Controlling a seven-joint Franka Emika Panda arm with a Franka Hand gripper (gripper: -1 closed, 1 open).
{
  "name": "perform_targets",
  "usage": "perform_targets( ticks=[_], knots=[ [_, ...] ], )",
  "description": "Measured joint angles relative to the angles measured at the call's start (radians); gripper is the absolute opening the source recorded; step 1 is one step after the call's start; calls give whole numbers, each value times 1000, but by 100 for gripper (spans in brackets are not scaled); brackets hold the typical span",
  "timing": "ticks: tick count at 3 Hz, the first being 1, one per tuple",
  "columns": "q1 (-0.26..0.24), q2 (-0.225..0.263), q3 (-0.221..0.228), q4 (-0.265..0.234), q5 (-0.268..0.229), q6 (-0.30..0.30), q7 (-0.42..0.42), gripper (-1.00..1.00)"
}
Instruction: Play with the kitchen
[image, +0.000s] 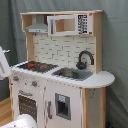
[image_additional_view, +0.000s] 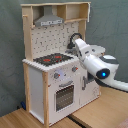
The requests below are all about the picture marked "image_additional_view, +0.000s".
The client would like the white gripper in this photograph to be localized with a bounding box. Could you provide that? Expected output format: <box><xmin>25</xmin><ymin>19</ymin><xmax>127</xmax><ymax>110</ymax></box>
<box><xmin>75</xmin><ymin>39</ymin><xmax>104</xmax><ymax>66</ymax></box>

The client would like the white toy microwave door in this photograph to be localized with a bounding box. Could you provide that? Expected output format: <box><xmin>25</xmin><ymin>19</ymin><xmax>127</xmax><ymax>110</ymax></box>
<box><xmin>87</xmin><ymin>3</ymin><xmax>91</xmax><ymax>22</ymax></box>

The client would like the toy oven door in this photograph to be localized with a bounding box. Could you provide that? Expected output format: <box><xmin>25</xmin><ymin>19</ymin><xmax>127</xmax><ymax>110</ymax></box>
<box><xmin>55</xmin><ymin>81</ymin><xmax>75</xmax><ymax>113</ymax></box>

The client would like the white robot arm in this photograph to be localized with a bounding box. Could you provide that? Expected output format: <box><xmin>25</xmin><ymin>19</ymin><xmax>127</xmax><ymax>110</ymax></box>
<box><xmin>75</xmin><ymin>39</ymin><xmax>128</xmax><ymax>93</ymax></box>

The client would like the wooden toy kitchen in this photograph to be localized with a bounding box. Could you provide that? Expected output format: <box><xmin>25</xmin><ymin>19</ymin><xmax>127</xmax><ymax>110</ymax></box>
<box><xmin>22</xmin><ymin>2</ymin><xmax>100</xmax><ymax>128</ymax></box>

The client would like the grey toy sink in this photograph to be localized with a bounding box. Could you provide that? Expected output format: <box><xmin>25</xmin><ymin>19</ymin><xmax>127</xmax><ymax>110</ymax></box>
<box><xmin>65</xmin><ymin>48</ymin><xmax>77</xmax><ymax>56</ymax></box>

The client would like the black toy faucet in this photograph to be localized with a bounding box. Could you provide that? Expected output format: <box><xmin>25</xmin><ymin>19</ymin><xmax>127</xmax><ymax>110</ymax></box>
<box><xmin>67</xmin><ymin>33</ymin><xmax>82</xmax><ymax>49</ymax></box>

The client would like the right oven knob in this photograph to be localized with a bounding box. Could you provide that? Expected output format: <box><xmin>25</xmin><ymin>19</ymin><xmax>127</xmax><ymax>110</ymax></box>
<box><xmin>72</xmin><ymin>66</ymin><xmax>78</xmax><ymax>72</ymax></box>

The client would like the oven knob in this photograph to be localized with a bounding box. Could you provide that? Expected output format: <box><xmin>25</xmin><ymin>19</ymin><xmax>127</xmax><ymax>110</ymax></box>
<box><xmin>54</xmin><ymin>73</ymin><xmax>60</xmax><ymax>79</ymax></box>
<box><xmin>72</xmin><ymin>66</ymin><xmax>78</xmax><ymax>72</ymax></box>

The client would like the black toy stovetop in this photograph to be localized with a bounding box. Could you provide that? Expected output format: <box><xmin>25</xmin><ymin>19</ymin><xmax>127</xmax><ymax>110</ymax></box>
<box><xmin>34</xmin><ymin>53</ymin><xmax>71</xmax><ymax>66</ymax></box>

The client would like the left oven knob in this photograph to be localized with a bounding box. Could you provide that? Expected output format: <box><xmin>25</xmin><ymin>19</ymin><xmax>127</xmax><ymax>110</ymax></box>
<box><xmin>54</xmin><ymin>73</ymin><xmax>60</xmax><ymax>79</ymax></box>

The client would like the grey range hood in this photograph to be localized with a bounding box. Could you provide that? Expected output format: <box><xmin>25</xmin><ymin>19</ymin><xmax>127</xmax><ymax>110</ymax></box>
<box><xmin>35</xmin><ymin>6</ymin><xmax>64</xmax><ymax>27</ymax></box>

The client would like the grey fridge door handle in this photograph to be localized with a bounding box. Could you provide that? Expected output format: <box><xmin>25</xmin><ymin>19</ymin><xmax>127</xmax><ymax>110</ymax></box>
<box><xmin>82</xmin><ymin>76</ymin><xmax>87</xmax><ymax>90</ymax></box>

